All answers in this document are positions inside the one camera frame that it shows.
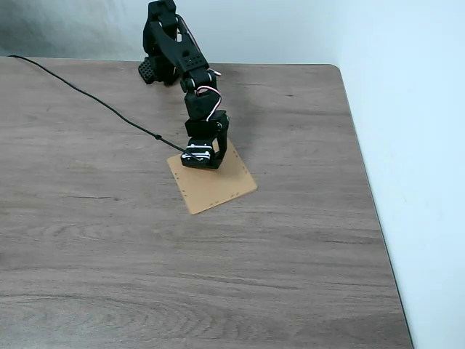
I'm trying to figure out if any gripper-mounted camera module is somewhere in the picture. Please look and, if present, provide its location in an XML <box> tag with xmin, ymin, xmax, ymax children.
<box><xmin>181</xmin><ymin>143</ymin><xmax>214</xmax><ymax>164</ymax></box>

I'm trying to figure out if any black camera cable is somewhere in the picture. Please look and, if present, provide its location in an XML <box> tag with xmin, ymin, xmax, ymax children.
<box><xmin>7</xmin><ymin>55</ymin><xmax>190</xmax><ymax>156</ymax></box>

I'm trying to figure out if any tan board with holes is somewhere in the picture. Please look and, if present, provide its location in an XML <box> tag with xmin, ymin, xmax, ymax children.
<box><xmin>166</xmin><ymin>140</ymin><xmax>259</xmax><ymax>216</ymax></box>

